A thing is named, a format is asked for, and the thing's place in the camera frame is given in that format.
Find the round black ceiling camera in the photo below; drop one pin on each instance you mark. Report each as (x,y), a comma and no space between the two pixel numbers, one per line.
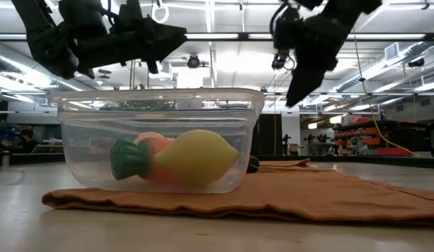
(193,61)

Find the clear plastic tupperware container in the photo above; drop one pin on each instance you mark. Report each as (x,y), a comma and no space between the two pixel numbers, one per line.
(91,150)

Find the brown cloth mat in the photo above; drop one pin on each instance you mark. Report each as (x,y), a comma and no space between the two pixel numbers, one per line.
(325,196)

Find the orange toy carrot green top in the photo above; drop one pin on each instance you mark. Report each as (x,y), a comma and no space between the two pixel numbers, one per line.
(127,159)

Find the yellow toy lemon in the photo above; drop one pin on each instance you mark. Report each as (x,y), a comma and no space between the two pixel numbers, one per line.
(197,157)

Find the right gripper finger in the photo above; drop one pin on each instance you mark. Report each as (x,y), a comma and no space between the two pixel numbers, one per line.
(304,87)

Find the black room pillar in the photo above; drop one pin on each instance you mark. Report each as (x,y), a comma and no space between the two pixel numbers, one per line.
(271,136)

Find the shelf with orange bins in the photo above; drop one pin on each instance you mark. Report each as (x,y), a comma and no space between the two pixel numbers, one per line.
(395,134)

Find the person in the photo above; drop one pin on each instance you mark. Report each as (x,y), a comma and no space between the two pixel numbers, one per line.
(26,140)

